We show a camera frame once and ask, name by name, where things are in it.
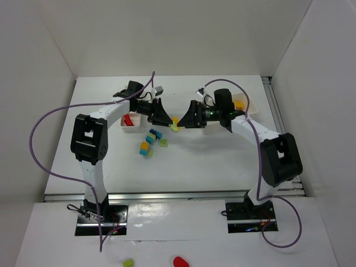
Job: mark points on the white left sorting tray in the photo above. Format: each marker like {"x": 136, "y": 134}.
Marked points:
{"x": 136, "y": 119}

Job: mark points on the lime lego on front ledge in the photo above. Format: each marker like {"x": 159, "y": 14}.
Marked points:
{"x": 128, "y": 263}

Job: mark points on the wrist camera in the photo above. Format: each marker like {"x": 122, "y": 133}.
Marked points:
{"x": 201, "y": 92}
{"x": 158, "y": 90}

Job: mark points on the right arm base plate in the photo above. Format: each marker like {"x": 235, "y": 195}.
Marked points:
{"x": 239, "y": 220}

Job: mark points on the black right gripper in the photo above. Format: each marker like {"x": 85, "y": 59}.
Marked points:
{"x": 196, "y": 113}

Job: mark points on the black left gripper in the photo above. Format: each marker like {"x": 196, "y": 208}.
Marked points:
{"x": 154, "y": 110}

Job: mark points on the lime rounded lego brick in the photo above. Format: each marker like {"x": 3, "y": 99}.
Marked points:
{"x": 174, "y": 128}

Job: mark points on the yellow butterfly lego brick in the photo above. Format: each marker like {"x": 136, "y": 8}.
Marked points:
{"x": 239, "y": 105}

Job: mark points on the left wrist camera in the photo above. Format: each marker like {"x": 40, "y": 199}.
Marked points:
{"x": 158, "y": 90}

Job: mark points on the teal and lime lego stack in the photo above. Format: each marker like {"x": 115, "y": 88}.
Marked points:
{"x": 150, "y": 138}

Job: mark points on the red lego brick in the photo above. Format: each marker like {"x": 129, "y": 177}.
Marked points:
{"x": 127, "y": 120}

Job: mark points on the white right sorting tray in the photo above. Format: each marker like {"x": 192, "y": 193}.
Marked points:
{"x": 252, "y": 108}

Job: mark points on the purple lego brick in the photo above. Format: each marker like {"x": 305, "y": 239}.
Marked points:
{"x": 158, "y": 136}

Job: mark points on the teal lime yellow lego cluster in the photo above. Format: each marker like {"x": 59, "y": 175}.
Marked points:
{"x": 146, "y": 150}

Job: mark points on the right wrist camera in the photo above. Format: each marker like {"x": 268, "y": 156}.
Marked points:
{"x": 201, "y": 92}

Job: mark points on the aluminium front rail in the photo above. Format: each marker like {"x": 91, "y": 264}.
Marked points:
{"x": 168, "y": 196}

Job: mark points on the small lime lego brick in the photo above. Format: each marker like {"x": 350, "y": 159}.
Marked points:
{"x": 163, "y": 142}

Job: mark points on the white sorting tray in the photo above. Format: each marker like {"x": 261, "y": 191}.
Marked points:
{"x": 252, "y": 108}
{"x": 136, "y": 119}

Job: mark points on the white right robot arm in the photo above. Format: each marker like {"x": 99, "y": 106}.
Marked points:
{"x": 278, "y": 156}

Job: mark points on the long teal lego brick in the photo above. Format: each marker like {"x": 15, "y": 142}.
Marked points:
{"x": 153, "y": 131}

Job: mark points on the red piece on front ledge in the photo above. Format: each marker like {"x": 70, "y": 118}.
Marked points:
{"x": 180, "y": 262}

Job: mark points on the aluminium side rail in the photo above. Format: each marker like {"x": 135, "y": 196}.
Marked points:
{"x": 275, "y": 110}

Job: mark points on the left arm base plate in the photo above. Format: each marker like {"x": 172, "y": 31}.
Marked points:
{"x": 87, "y": 221}

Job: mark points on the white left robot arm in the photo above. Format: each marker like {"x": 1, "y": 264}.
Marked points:
{"x": 89, "y": 142}

